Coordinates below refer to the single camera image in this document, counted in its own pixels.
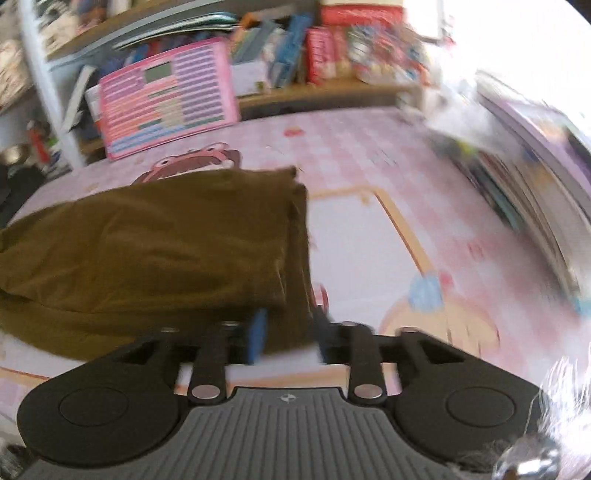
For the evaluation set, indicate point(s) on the pink cartoon printed mat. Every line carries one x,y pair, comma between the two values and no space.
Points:
369,230

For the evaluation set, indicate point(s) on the olive brown garment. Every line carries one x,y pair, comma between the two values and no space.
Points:
152,258

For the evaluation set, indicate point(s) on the pink toy learning tablet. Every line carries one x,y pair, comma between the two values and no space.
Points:
166,94

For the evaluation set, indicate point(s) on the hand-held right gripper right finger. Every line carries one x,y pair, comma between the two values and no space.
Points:
320,333

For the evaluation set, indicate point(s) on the stack of books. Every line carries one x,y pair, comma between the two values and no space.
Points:
531,184

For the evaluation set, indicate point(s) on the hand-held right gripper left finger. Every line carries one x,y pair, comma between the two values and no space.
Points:
258,333

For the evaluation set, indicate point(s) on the white curved pole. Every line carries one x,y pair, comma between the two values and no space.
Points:
48,87

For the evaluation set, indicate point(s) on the row of books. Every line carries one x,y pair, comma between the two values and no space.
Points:
265,50

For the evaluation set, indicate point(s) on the wooden shelf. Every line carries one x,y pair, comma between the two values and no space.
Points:
295,92

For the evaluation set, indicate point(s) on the white fluffy cuff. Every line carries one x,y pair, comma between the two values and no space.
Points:
561,406

